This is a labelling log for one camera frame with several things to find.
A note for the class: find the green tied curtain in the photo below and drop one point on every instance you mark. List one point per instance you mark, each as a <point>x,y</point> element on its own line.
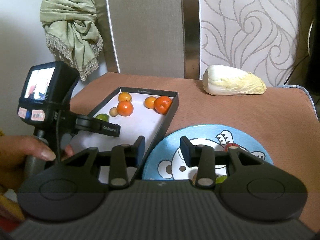
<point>72,34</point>

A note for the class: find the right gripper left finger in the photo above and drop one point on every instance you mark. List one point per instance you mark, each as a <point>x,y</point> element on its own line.
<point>123,157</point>

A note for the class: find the green lime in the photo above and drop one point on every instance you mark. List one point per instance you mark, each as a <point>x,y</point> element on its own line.
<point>103,117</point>
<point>221,179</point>

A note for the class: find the blue cartoon tiger plate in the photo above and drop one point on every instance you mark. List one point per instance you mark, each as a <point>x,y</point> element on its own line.
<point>166,161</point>

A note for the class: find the large orange tangerine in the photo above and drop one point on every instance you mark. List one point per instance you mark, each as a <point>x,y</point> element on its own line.
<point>162,104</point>

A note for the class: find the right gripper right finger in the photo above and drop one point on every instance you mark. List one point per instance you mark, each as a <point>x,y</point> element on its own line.
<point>201,156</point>

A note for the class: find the small tan round fruit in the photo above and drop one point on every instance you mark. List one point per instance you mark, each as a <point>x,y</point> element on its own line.
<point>113,112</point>

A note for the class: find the dark television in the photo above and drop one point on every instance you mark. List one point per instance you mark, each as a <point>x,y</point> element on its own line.
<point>313,70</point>

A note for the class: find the white swirl pattern panel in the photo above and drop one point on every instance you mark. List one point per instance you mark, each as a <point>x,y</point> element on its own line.
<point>268,38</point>

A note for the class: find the red apple with stem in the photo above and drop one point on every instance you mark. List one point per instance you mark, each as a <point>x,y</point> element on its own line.
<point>230,145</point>

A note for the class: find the person left hand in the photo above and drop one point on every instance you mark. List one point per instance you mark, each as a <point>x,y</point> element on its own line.
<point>14,150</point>

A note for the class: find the brown table mat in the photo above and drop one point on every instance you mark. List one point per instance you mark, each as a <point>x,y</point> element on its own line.
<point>281,119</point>

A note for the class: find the orange tangerine with stem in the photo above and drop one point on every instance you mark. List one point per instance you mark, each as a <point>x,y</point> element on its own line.
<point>125,108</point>

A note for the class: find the grey cabinet door panel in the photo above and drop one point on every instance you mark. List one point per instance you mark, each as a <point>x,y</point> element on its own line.
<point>142,37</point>

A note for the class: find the small yellow orange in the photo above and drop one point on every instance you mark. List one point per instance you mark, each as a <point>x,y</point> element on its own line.
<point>124,96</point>
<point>149,102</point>

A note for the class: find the napa cabbage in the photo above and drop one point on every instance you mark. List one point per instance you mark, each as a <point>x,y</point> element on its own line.
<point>223,80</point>

